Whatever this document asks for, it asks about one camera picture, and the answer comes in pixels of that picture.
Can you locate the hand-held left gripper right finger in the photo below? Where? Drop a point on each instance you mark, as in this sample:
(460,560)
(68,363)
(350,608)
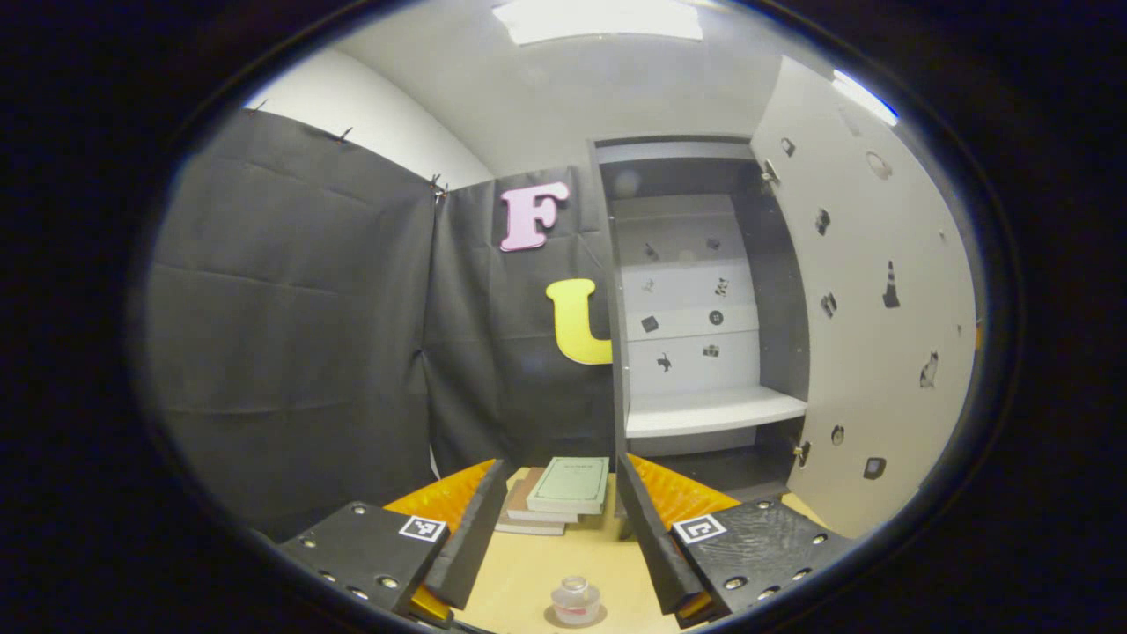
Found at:
(651,537)

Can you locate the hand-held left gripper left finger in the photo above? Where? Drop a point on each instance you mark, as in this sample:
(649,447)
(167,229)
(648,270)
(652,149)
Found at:
(471,537)

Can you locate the small clear glass bottle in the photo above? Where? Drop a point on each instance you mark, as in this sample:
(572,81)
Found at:
(575,600)

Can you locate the round brown coaster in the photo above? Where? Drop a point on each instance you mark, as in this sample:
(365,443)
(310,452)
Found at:
(553,618)

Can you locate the grey cabinet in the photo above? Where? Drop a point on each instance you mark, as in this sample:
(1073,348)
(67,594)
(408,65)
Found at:
(704,409)

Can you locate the grey cabinet door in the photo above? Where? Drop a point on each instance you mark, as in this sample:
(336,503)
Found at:
(863,352)

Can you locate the grey book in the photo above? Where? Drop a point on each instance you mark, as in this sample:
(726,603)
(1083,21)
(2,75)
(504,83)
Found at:
(528,528)

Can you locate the brown book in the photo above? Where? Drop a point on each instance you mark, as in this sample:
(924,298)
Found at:
(521,502)

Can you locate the green notebook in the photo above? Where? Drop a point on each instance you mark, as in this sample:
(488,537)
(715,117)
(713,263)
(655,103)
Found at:
(570,484)

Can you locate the black backdrop cloth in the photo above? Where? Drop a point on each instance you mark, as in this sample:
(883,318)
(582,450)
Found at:
(290,308)

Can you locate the narrow ceiling light panel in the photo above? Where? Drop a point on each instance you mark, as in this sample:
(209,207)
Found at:
(867,97)

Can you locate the wide ceiling light panel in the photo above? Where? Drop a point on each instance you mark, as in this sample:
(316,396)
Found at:
(599,19)

